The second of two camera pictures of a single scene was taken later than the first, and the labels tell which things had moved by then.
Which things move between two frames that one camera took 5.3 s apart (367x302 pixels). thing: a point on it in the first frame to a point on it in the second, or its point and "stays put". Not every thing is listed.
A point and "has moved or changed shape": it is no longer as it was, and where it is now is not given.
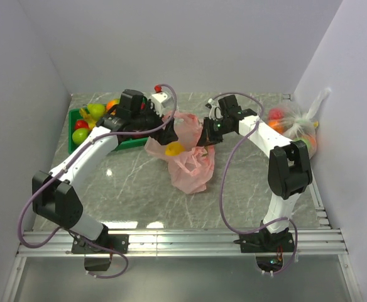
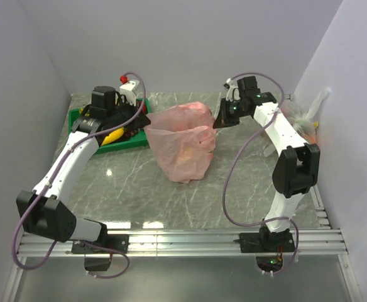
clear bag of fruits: x=289 y=120 stays put
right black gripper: x=207 y=137 to x=221 y=121
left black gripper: x=168 y=135 to x=140 y=121
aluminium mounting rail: x=181 y=243 stays put
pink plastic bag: x=191 y=170 has moved or changed shape
